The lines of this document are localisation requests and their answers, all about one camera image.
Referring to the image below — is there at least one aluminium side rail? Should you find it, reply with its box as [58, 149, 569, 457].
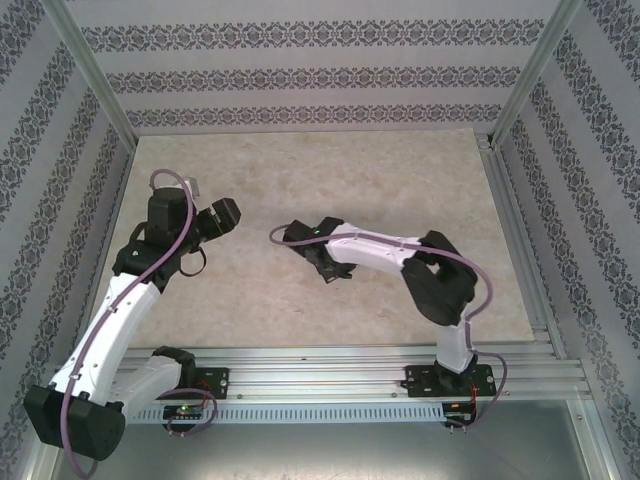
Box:
[69, 137, 139, 364]
[477, 132, 569, 361]

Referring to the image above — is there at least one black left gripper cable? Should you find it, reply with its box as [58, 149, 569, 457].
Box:
[179, 247, 209, 277]

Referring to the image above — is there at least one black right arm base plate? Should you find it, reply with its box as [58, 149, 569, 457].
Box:
[404, 364, 497, 399]

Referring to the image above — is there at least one aluminium mounting rail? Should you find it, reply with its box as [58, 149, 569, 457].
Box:
[47, 344, 596, 401]

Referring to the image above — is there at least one slotted white cable duct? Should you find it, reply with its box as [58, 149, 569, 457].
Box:
[122, 403, 447, 424]

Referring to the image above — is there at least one aluminium frame post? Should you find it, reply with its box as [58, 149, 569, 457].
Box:
[47, 0, 139, 146]
[491, 0, 584, 149]

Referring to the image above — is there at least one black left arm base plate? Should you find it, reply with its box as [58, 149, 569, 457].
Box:
[189, 367, 232, 401]

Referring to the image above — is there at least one grey metal sheet panel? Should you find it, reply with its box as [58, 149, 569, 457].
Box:
[49, 399, 601, 480]

